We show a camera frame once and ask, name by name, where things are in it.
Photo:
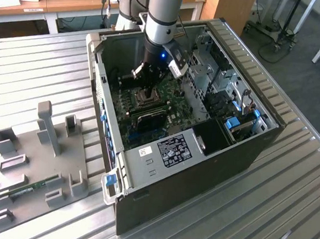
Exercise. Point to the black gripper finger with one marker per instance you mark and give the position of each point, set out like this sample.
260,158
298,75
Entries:
140,72
156,80

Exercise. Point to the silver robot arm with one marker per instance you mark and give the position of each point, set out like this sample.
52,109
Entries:
161,20

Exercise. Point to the CPU socket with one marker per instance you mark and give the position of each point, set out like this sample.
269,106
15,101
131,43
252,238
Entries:
139,106

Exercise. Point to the blue expansion slot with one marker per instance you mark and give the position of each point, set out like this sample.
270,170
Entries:
135,137

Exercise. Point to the green motherboard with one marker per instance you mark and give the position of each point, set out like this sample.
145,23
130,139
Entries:
177,109

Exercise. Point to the black graphics card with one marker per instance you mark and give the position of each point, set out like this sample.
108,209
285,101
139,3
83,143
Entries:
151,123

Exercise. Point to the silver drive cage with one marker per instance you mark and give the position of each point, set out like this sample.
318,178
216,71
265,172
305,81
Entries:
199,72

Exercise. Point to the hard disk in blue carrier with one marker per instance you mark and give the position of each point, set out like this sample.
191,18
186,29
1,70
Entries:
233,122

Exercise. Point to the silver power supply unit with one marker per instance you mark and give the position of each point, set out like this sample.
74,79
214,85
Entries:
136,167

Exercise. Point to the wooden cabinet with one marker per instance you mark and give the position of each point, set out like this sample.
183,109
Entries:
235,9

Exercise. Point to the blue drive clip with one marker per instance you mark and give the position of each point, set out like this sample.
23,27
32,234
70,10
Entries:
256,113

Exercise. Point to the blue case latch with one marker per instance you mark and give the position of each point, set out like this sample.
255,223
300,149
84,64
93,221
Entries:
109,180

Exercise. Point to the black grey PC case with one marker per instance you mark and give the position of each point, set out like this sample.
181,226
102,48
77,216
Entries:
185,188

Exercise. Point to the black wheeled stand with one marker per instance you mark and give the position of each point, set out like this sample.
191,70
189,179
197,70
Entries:
288,21

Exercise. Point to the grey parts rack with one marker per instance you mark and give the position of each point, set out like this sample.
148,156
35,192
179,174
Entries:
34,167

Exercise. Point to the green RAM stick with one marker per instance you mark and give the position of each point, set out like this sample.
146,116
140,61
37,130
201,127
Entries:
27,188

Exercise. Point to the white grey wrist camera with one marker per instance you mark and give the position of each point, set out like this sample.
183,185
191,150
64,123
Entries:
178,61

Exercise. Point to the blue bracket clip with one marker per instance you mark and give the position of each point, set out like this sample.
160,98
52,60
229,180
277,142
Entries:
102,118

